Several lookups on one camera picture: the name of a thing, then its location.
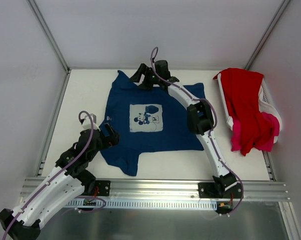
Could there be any blue t shirt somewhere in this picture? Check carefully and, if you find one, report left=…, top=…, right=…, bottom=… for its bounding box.
left=101, top=70, right=204, bottom=177

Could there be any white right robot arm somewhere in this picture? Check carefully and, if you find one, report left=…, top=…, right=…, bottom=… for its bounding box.
left=129, top=60, right=244, bottom=199

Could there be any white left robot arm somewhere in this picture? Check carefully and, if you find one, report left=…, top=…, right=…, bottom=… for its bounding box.
left=0, top=123, right=120, bottom=240

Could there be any red t shirt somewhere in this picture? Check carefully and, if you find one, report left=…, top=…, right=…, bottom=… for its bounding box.
left=212, top=67, right=276, bottom=157

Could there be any white laundry basket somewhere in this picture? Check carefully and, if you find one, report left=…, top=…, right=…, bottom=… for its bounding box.
left=213, top=72, right=283, bottom=133

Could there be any pink t shirt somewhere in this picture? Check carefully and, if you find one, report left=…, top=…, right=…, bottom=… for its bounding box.
left=231, top=112, right=280, bottom=156

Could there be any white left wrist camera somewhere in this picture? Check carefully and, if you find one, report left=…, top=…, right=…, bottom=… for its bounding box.
left=80, top=113, right=100, bottom=130

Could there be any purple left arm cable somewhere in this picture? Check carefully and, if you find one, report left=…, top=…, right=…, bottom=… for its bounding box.
left=1, top=110, right=108, bottom=240

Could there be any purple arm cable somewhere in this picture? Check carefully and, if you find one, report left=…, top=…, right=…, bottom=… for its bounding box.
left=1, top=110, right=108, bottom=240
left=149, top=46, right=244, bottom=218

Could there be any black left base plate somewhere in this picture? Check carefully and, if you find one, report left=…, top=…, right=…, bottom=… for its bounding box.
left=90, top=180, right=111, bottom=197

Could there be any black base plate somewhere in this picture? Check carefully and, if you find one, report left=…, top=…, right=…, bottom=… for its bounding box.
left=90, top=180, right=111, bottom=197
left=198, top=182, right=243, bottom=199

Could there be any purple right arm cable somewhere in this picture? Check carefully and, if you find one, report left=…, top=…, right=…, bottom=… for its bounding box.
left=149, top=46, right=244, bottom=218

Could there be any aluminium mounting rail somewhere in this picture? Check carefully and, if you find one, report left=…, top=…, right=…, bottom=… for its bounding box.
left=20, top=176, right=291, bottom=202

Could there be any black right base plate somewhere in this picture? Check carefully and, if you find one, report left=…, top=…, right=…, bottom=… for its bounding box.
left=198, top=182, right=243, bottom=199

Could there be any white slotted cable duct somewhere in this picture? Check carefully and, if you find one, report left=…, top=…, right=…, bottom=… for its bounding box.
left=65, top=198, right=217, bottom=211

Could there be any left aluminium frame post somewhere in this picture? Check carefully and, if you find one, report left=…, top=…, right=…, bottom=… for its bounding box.
left=26, top=0, right=70, bottom=73

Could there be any aluminium frame post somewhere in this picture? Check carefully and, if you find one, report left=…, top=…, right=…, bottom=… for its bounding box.
left=26, top=0, right=70, bottom=73
left=244, top=0, right=292, bottom=71

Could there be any right aluminium frame post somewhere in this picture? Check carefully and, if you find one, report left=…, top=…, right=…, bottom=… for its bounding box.
left=244, top=0, right=292, bottom=71

